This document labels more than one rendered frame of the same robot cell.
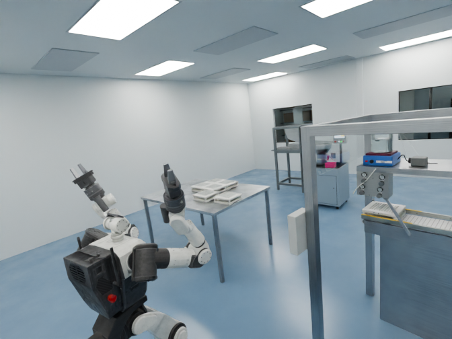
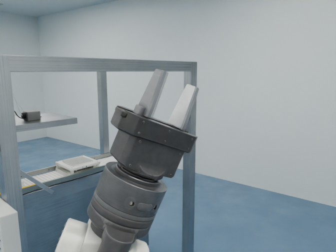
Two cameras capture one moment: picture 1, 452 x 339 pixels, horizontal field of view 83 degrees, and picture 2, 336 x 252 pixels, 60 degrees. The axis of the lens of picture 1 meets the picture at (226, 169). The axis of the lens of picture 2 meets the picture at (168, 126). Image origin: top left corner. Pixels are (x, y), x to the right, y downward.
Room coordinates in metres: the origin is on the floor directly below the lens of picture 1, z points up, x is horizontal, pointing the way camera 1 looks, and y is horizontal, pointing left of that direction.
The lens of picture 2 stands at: (1.06, 0.61, 1.65)
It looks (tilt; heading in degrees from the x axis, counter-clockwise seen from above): 11 degrees down; 264
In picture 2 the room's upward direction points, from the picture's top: straight up
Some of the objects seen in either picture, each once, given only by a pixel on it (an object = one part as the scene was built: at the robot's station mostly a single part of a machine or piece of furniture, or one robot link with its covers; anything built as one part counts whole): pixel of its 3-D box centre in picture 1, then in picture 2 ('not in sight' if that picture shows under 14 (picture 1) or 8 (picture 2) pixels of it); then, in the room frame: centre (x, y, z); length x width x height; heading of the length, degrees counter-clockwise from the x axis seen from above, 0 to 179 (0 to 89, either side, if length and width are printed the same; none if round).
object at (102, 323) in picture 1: (118, 323); not in sight; (1.10, 0.61, 0.88); 0.28 x 0.13 x 0.18; 146
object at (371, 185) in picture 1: (374, 181); not in sight; (1.89, -1.12, 1.20); 0.22 x 0.11 x 0.20; 41
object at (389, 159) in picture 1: (381, 157); not in sight; (1.93, -1.19, 1.38); 0.21 x 0.20 x 0.09; 131
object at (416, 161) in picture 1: (417, 161); (30, 115); (1.74, -1.34, 1.36); 0.10 x 0.07 x 0.06; 41
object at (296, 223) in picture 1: (299, 231); (3, 239); (1.56, -0.43, 1.03); 0.17 x 0.06 x 0.26; 131
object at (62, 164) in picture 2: not in sight; (77, 162); (1.52, -1.59, 0.95); 0.25 x 0.24 x 0.02; 130
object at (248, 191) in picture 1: (203, 192); not in sight; (3.49, 0.35, 0.83); 1.50 x 1.10 x 0.04; 47
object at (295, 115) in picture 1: (293, 124); not in sight; (7.93, -2.22, 1.43); 1.32 x 0.01 x 1.11; 47
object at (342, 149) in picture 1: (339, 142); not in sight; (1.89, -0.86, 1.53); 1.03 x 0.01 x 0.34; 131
